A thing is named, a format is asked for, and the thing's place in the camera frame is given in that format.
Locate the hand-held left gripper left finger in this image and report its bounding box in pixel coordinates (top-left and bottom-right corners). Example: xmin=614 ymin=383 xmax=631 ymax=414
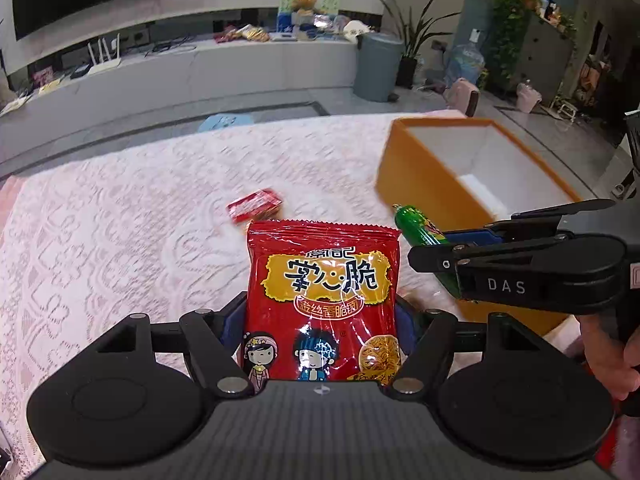
xmin=92 ymin=304 xmax=256 ymax=397

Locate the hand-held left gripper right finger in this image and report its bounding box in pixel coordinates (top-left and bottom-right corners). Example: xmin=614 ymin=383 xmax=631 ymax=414
xmin=392 ymin=302 xmax=547 ymax=396

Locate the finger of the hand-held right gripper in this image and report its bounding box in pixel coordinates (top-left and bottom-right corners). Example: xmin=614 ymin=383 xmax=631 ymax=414
xmin=442 ymin=198 xmax=617 ymax=246
xmin=407 ymin=233 xmax=572 ymax=274

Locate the green sausage snack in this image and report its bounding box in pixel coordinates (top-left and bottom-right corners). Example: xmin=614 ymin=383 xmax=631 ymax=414
xmin=392 ymin=203 xmax=474 ymax=302

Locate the orange cardboard box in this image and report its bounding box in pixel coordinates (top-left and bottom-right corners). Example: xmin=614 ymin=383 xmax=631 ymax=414
xmin=374 ymin=117 xmax=585 ymax=337

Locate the red noodle snack packet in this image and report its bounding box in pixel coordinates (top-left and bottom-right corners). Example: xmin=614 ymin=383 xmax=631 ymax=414
xmin=241 ymin=218 xmax=404 ymax=396

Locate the person's right hand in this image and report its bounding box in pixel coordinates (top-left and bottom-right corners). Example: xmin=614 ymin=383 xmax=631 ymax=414
xmin=579 ymin=313 xmax=640 ymax=403

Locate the small red snack packet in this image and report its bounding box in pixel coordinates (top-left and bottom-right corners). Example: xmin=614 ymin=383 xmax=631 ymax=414
xmin=225 ymin=187 xmax=285 ymax=224

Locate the pink space heater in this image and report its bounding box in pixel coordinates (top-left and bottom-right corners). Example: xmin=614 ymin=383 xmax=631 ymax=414
xmin=444 ymin=78 xmax=481 ymax=117

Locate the small pink bin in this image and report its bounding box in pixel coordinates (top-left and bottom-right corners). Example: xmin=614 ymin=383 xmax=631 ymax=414
xmin=516 ymin=81 xmax=544 ymax=114

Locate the blue water bottle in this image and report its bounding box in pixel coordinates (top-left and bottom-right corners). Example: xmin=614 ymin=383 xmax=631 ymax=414
xmin=444 ymin=43 xmax=486 ymax=92

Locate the grey cabinet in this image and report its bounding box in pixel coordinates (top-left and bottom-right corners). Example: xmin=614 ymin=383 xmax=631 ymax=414
xmin=509 ymin=9 xmax=577 ymax=107

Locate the grey trash bin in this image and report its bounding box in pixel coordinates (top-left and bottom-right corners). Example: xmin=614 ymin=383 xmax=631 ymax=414
xmin=352 ymin=32 xmax=404 ymax=103

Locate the blue plastic stool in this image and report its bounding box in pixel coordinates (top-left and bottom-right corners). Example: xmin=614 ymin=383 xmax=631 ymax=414
xmin=197 ymin=113 xmax=251 ymax=134

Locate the potted long-leaf plant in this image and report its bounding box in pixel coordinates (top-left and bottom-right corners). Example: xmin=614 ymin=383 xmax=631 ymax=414
xmin=376 ymin=0 xmax=462 ymax=89

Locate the green leafy plant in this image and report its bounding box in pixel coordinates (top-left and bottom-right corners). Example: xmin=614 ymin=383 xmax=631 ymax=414
xmin=487 ymin=0 xmax=542 ymax=92

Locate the grey tv bench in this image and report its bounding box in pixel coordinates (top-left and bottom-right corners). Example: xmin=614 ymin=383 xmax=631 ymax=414
xmin=0 ymin=35 xmax=367 ymax=162

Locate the white router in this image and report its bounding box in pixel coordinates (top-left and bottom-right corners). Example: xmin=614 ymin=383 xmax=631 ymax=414
xmin=87 ymin=33 xmax=124 ymax=76

